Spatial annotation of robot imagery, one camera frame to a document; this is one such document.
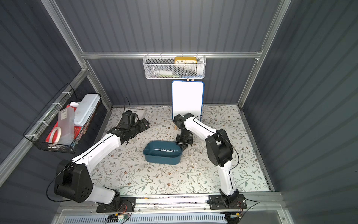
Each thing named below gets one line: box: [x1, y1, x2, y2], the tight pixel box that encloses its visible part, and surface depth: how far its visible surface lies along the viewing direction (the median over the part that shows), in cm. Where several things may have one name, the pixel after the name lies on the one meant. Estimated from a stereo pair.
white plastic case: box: [73, 93, 101, 127], surface depth 75 cm
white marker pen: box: [154, 70, 173, 76], surface depth 93 cm
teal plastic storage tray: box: [142, 140, 183, 165], surface depth 94 cm
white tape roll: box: [48, 126, 62, 144], surface depth 65 cm
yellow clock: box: [174, 56, 198, 65], surface depth 90 cm
